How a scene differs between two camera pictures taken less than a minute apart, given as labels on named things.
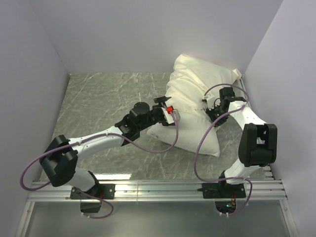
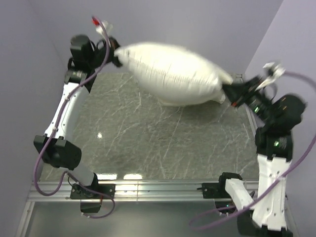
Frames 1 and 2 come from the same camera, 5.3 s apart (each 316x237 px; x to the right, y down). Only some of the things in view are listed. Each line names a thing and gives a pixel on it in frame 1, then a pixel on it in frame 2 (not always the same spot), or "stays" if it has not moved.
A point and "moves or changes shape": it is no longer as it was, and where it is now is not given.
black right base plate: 222,190 stays
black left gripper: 162,100 → 113,45
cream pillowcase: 192,79 moves or changes shape
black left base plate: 101,191 stays
